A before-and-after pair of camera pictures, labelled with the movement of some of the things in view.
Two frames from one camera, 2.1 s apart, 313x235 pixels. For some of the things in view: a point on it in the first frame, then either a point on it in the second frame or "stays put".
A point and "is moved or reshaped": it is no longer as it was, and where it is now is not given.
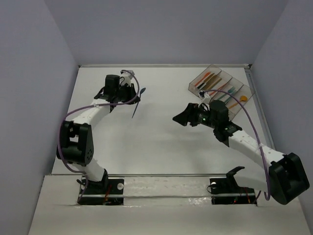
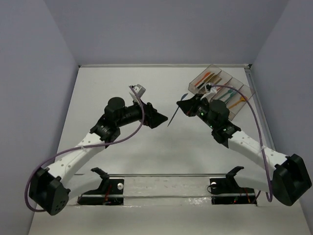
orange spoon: [242, 98] stays put
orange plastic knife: [207, 74] stays put
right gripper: [189, 115] to [190, 105]
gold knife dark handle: [198, 87] stays put
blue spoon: [141, 91] is moved or reshaped
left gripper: [132, 93] to [148, 114]
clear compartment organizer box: [220, 86] stays put
